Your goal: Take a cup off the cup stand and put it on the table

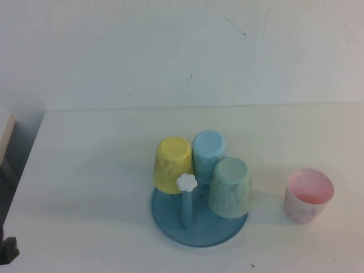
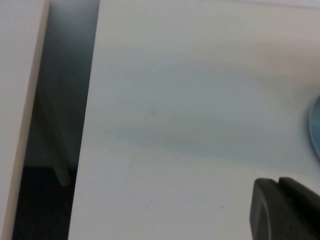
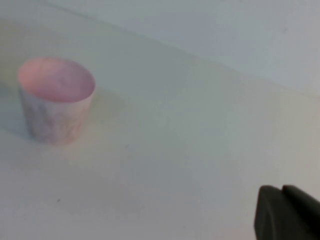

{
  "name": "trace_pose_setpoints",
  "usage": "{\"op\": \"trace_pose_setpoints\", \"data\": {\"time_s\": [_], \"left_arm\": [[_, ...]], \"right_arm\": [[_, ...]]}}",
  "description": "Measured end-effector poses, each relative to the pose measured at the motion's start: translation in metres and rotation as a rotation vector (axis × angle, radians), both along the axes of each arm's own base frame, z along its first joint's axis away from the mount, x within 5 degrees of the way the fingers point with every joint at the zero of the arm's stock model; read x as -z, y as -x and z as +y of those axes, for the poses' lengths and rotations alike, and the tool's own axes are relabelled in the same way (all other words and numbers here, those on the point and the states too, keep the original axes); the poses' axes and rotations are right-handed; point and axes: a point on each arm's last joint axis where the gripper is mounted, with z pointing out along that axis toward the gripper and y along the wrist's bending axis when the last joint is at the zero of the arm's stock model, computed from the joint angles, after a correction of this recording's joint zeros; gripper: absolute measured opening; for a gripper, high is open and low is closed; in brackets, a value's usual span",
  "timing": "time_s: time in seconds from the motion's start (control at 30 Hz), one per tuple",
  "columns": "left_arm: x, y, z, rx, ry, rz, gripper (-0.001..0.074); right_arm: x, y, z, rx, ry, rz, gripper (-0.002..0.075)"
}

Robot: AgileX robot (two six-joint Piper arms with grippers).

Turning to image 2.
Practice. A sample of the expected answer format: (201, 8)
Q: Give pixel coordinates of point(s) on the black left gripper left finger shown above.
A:
(267, 212)

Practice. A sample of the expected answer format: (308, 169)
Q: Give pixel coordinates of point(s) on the white side table beige edge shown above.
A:
(15, 75)

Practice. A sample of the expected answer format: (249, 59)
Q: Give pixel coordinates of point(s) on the blue cup stand white caps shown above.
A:
(316, 127)

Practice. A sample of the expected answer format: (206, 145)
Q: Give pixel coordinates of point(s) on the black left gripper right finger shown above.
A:
(307, 212)

